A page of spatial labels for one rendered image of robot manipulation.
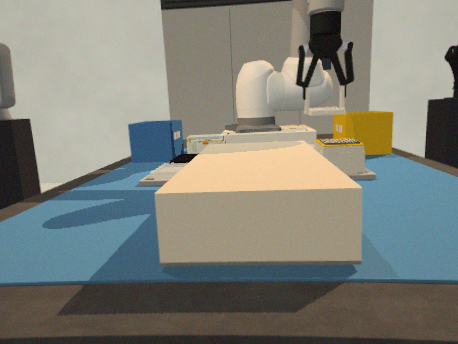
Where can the yellow open-top bin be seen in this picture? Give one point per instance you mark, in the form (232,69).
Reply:
(374,130)

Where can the blue flat mat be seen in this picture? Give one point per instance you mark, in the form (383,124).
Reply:
(105,231)

